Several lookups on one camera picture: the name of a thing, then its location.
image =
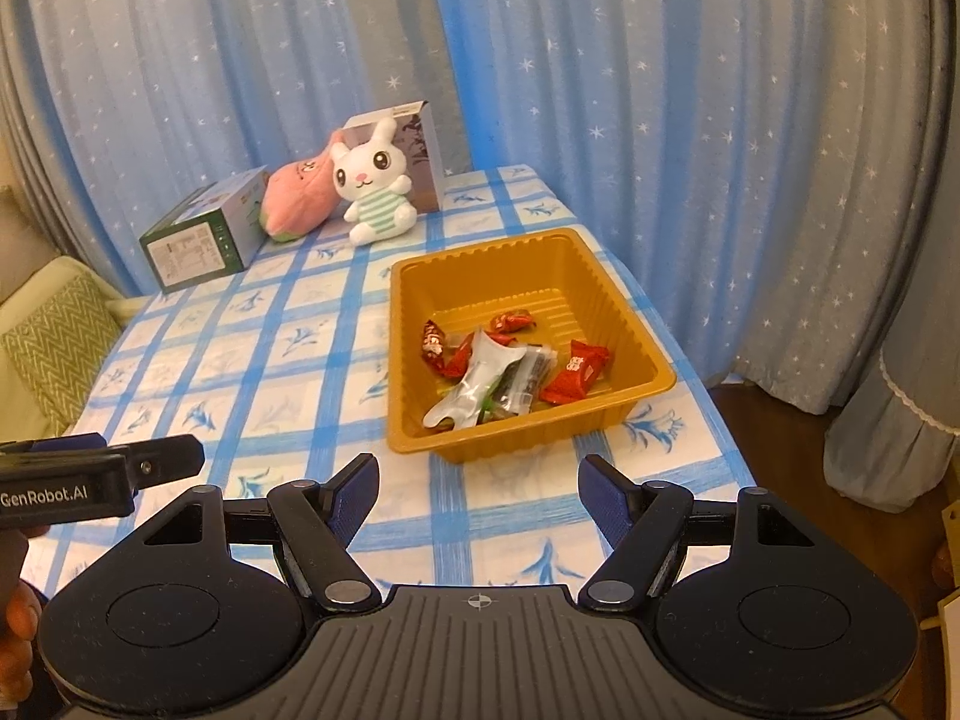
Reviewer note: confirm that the red orange candy packet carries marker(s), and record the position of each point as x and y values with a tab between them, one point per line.
584	366

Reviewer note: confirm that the white bunny plush toy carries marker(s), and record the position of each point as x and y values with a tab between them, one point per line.
372	178

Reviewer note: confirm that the blue checkered tablecloth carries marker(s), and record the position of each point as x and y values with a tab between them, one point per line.
281	372

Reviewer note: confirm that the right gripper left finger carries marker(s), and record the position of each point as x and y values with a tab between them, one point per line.
206	552

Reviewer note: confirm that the clear dark snack packet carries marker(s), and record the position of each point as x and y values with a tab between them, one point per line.
515	392

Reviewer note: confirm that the grey lace trimmed cloth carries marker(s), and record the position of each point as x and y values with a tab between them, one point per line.
897	437

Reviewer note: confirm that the light green sofa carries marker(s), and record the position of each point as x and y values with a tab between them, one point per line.
20	415

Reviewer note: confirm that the small red candy packet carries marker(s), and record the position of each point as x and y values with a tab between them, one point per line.
512	321

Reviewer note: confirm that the orange plastic tray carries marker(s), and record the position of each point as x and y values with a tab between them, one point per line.
558	279

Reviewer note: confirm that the silver foil snack pouch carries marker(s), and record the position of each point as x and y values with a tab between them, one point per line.
461	406

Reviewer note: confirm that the blue star curtain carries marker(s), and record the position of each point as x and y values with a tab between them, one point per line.
764	168

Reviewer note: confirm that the pink green plush toy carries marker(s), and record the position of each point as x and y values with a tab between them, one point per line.
300	196

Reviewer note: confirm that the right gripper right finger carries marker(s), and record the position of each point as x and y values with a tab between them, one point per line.
651	526

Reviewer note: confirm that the red snack wrapper pile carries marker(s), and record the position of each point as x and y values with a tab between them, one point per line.
448	357

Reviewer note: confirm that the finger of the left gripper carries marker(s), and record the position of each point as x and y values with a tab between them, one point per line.
88	441
160	461

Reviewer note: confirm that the green chevron cushion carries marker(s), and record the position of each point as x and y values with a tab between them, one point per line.
57	349

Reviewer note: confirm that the green printed carton box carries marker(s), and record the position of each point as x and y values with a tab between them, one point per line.
214	232

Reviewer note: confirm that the person's left hand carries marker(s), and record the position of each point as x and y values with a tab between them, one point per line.
21	611

